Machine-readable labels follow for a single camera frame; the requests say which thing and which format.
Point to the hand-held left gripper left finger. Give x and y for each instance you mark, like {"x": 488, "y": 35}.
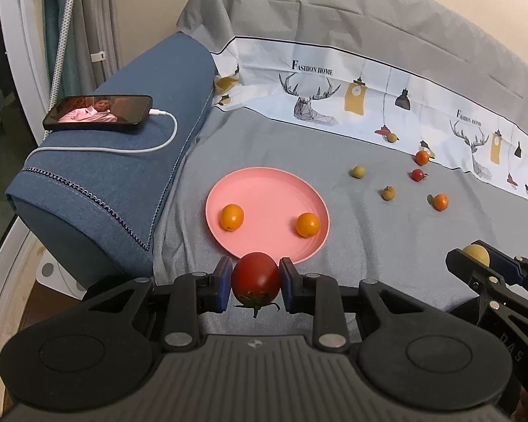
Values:
{"x": 222, "y": 285}

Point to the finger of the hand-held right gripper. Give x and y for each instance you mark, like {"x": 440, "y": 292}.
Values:
{"x": 506, "y": 269}
{"x": 484, "y": 283}

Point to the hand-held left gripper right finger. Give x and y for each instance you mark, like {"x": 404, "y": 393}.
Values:
{"x": 288, "y": 286}

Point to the yellow-green round fruit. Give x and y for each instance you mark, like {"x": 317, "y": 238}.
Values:
{"x": 475, "y": 253}

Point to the large red cherry tomato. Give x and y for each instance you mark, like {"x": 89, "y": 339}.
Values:
{"x": 255, "y": 278}

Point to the pink round plate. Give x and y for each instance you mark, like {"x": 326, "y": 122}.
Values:
{"x": 264, "y": 200}

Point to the round orange kumquat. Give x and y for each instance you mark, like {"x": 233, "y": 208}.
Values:
{"x": 308, "y": 224}
{"x": 441, "y": 202}

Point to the small green fruit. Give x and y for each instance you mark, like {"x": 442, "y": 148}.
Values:
{"x": 357, "y": 172}
{"x": 393, "y": 137}
{"x": 388, "y": 192}

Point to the orange fruit with stem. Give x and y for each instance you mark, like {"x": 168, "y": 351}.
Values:
{"x": 421, "y": 157}

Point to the oval orange kumquat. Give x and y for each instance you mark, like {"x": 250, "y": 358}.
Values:
{"x": 232, "y": 216}

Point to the small red cherry tomato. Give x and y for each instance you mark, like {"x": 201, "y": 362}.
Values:
{"x": 418, "y": 174}

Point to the grey printed sofa cover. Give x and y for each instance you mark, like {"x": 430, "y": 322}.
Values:
{"x": 299, "y": 145}

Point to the blue sofa armrest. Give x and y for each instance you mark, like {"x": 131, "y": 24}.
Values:
{"x": 114, "y": 171}

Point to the white dotted floor object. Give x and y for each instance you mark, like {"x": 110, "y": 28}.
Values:
{"x": 55, "y": 272}

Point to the black smartphone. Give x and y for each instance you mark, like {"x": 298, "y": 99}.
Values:
{"x": 97, "y": 112}

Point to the white curtain clip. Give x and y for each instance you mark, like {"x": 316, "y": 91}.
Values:
{"x": 97, "y": 56}

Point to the grey curtain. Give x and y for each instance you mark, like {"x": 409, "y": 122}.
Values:
{"x": 99, "y": 9}

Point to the striped pole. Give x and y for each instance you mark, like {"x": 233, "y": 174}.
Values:
{"x": 66, "y": 22}

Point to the teal curtain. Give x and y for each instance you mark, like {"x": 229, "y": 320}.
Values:
{"x": 53, "y": 17}

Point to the white door frame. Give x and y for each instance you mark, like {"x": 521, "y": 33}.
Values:
{"x": 22, "y": 52}

